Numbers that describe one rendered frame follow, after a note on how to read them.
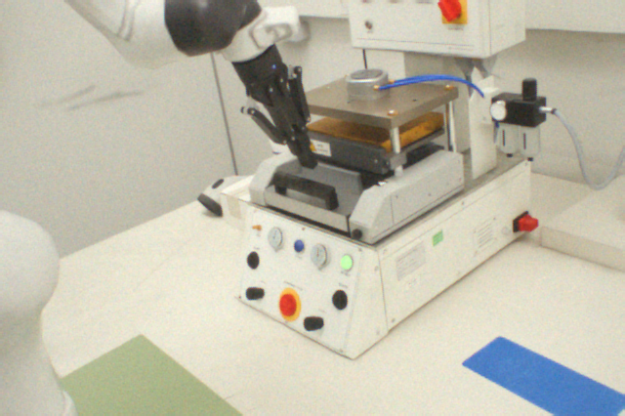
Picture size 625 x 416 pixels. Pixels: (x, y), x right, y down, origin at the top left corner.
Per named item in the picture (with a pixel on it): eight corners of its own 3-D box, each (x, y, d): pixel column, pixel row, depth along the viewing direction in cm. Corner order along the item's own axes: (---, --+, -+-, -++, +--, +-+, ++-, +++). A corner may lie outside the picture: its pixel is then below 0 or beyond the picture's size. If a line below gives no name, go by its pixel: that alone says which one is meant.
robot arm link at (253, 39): (199, 34, 106) (216, 64, 109) (248, 38, 97) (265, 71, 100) (254, -10, 111) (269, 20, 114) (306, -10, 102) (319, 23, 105)
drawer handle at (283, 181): (283, 188, 128) (279, 169, 127) (339, 207, 118) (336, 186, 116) (274, 192, 127) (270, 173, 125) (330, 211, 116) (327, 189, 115)
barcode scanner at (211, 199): (260, 186, 189) (255, 158, 186) (277, 191, 184) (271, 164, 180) (197, 213, 179) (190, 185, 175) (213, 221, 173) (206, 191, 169)
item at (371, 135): (365, 118, 143) (359, 74, 139) (452, 134, 127) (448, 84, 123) (304, 146, 133) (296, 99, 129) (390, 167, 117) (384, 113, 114)
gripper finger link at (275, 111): (272, 83, 109) (267, 89, 109) (300, 140, 116) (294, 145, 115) (258, 81, 112) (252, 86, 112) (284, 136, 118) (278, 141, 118)
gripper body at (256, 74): (255, 33, 112) (278, 81, 117) (219, 63, 108) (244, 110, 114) (284, 35, 106) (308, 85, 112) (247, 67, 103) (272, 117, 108)
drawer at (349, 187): (372, 154, 148) (368, 120, 145) (456, 174, 132) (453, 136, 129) (267, 207, 131) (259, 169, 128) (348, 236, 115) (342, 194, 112)
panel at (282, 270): (238, 298, 137) (254, 207, 134) (344, 355, 115) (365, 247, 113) (229, 299, 135) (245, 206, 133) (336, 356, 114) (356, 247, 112)
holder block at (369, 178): (367, 142, 145) (366, 130, 144) (444, 157, 130) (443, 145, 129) (311, 169, 135) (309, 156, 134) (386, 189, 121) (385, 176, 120)
